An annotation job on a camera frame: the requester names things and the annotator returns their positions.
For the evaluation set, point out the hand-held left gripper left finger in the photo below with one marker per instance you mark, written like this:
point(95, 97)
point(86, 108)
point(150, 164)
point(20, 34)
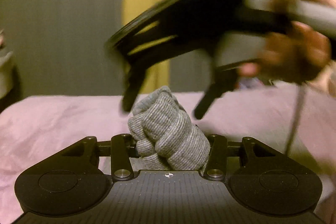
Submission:
point(123, 158)

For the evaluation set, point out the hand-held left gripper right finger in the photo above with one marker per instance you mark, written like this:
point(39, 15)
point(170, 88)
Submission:
point(216, 158)

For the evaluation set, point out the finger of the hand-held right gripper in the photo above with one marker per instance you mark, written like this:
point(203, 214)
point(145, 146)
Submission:
point(134, 87)
point(210, 98)

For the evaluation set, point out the grey sock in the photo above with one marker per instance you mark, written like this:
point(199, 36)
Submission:
point(168, 134)

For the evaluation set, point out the person's right forearm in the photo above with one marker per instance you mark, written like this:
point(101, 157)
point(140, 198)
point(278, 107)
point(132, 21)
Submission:
point(328, 79)

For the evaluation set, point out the person's right hand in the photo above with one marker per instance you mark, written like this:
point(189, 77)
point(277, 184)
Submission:
point(294, 56)

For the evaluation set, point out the pink fleece blanket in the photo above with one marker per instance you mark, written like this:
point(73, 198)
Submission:
point(52, 121)

